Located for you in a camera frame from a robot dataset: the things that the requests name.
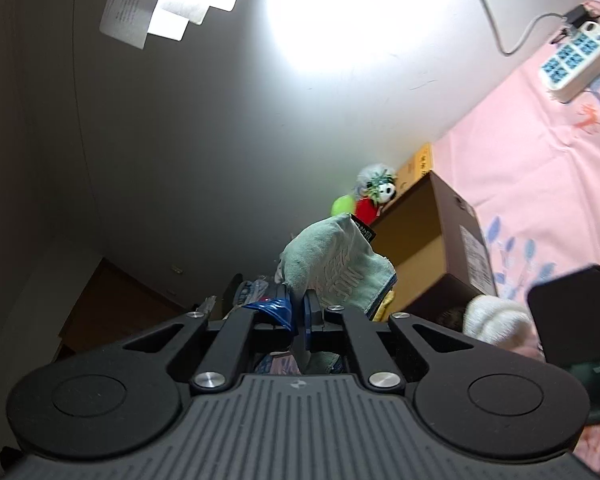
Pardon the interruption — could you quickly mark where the printed paper sheet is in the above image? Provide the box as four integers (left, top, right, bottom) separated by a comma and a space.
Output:
99, 0, 178, 51

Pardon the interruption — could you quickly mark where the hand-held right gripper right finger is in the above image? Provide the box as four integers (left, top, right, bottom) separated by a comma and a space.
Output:
302, 291, 476, 392

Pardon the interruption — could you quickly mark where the pink printed bedsheet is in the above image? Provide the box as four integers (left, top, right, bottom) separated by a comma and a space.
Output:
430, 0, 600, 476

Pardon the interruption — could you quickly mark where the light green towel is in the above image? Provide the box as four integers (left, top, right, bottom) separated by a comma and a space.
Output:
279, 214, 397, 317

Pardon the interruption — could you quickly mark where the blue cloth pile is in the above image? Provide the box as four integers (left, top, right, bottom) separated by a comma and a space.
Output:
230, 275, 283, 311

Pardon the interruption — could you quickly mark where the red plush toy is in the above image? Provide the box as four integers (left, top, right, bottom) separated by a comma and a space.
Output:
355, 197, 383, 226

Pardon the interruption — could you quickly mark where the black square pad stand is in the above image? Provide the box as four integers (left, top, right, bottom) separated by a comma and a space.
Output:
526, 265, 600, 423

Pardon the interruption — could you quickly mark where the white power cable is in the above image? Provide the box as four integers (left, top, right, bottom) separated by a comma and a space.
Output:
465, 0, 572, 56

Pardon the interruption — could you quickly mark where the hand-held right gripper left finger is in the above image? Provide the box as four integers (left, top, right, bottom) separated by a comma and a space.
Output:
122, 285, 297, 393

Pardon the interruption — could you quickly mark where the brown wooden cabinet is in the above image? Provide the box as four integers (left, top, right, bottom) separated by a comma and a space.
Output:
57, 257, 191, 356

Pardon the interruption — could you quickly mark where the white knitted towel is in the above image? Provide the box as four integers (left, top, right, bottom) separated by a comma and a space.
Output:
462, 295, 533, 348

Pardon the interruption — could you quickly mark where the yellow cardboard box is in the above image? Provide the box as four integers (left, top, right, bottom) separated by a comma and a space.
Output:
395, 142, 433, 196

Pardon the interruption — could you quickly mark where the brown cardboard box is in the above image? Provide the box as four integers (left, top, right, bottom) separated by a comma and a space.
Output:
370, 170, 498, 321

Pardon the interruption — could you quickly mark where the black plug adapter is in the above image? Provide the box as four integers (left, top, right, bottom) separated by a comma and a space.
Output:
562, 4, 589, 29

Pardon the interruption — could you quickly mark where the panda plush toy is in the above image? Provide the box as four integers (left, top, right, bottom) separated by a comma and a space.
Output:
356, 162, 398, 206

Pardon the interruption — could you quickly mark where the white power strip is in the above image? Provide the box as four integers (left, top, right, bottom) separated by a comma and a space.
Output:
538, 21, 600, 103

